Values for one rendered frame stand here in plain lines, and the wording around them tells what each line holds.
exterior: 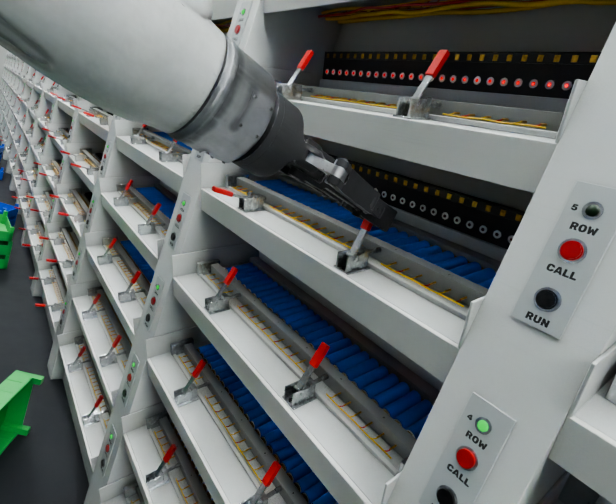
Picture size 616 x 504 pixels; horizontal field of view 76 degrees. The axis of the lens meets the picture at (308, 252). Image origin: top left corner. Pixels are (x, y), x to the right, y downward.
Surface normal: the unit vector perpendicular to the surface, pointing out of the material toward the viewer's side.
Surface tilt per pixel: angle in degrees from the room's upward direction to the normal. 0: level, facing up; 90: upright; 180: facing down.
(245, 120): 90
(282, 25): 90
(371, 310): 109
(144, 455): 19
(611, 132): 90
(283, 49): 90
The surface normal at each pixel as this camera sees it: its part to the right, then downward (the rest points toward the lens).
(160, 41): 0.65, 0.37
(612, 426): 0.10, -0.92
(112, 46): 0.36, 0.66
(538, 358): -0.72, -0.14
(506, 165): -0.80, 0.16
